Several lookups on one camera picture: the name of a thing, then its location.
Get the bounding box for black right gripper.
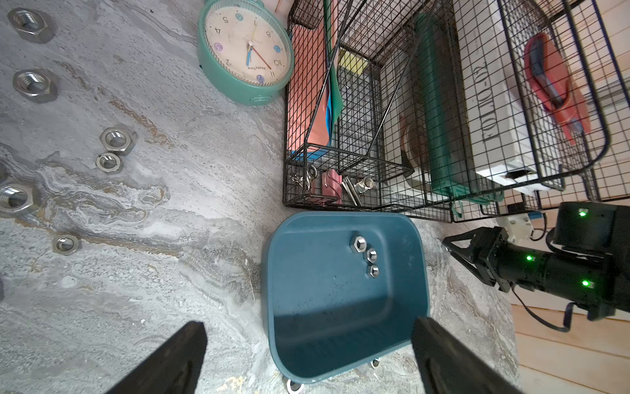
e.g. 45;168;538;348
411;202;629;394

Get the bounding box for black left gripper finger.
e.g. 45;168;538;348
108;321;208;393

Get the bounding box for teal plastic storage box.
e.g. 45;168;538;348
261;211;430;384

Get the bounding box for white box in organizer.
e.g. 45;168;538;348
454;1;564;195

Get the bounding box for small steel hex nut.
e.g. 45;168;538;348
52;234;80;255

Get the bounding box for pink binder clip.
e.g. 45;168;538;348
322;168;343;204

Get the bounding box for large steel hex nut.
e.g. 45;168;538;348
1;183;39;215

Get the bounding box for large steel nut right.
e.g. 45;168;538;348
99;127;136;155

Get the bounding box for colourful paper folders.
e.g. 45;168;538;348
286;1;344;163

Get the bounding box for green round clock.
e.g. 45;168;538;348
197;0;295;106

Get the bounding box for steel hex nut far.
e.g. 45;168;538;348
8;8;55;44

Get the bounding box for black wire desk organizer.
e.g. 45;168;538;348
282;1;629;223

